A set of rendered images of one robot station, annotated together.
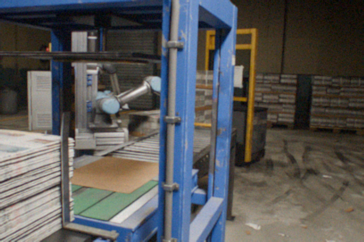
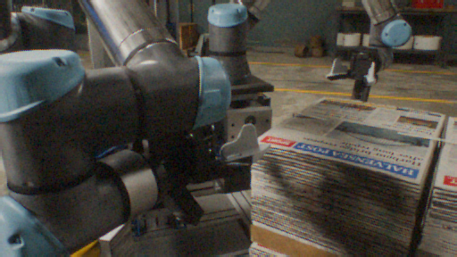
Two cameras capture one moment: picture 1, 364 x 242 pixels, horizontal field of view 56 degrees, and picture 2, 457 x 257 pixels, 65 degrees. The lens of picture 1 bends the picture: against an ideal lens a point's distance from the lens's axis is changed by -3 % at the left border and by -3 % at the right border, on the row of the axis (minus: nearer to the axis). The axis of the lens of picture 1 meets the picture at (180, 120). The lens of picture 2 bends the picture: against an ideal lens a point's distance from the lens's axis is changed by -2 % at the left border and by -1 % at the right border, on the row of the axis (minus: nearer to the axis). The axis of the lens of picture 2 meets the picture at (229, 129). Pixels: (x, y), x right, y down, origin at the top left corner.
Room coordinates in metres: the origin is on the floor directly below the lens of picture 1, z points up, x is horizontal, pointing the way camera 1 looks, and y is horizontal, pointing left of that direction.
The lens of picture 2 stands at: (3.20, -0.37, 1.08)
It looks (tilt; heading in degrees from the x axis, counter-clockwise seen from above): 21 degrees down; 87
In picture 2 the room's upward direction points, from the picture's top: straight up
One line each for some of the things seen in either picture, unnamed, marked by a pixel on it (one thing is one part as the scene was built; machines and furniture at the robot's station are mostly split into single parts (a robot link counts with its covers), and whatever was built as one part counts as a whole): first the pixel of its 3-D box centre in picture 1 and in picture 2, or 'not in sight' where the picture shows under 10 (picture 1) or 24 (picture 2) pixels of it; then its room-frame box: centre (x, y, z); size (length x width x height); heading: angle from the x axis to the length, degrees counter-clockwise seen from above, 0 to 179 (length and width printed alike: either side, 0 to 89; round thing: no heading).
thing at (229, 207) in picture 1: (230, 180); not in sight; (2.90, -0.45, 0.34); 0.06 x 0.06 x 0.68; 71
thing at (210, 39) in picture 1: (208, 93); not in sight; (4.98, -0.39, 0.97); 0.09 x 0.09 x 1.75; 54
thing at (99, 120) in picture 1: (103, 118); not in sight; (2.78, 0.62, 0.87); 0.15 x 0.15 x 0.10
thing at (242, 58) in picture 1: (230, 72); not in sight; (4.80, -0.66, 1.28); 0.57 x 0.01 x 0.65; 54
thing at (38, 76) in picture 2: not in sight; (63, 114); (3.07, -0.06, 0.98); 0.11 x 0.08 x 0.11; 32
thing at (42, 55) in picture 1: (102, 59); not in sight; (1.41, 0.32, 1.30); 0.55 x 0.55 x 0.03; 71
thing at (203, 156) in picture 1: (215, 150); not in sight; (2.29, -0.25, 0.74); 1.34 x 0.05 x 0.12; 161
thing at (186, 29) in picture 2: not in sight; (165, 38); (2.32, 6.75, 0.28); 1.20 x 0.83 x 0.57; 161
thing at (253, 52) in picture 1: (250, 96); not in sight; (4.59, -0.92, 0.97); 0.09 x 0.09 x 1.75; 54
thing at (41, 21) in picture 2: (103, 104); (48, 33); (2.77, 0.62, 0.98); 0.13 x 0.12 x 0.14; 32
